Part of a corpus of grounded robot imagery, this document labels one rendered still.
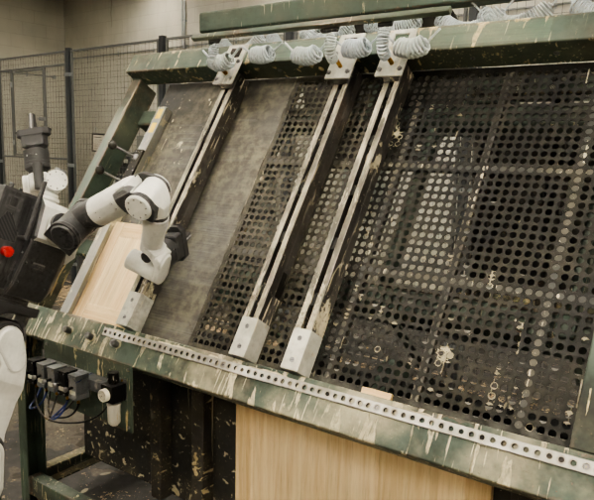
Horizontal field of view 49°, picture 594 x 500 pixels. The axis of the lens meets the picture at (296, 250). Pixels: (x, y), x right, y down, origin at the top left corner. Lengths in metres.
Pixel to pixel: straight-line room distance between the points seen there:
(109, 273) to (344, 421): 1.21
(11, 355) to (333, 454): 1.02
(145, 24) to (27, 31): 2.18
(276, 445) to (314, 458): 0.16
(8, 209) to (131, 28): 8.73
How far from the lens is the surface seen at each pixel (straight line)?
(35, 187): 2.52
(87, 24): 11.59
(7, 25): 11.62
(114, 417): 2.35
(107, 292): 2.59
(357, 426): 1.78
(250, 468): 2.39
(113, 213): 1.91
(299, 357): 1.89
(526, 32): 2.16
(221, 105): 2.63
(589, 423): 1.63
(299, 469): 2.26
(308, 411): 1.85
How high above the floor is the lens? 1.54
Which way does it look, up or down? 9 degrees down
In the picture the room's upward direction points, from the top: 1 degrees clockwise
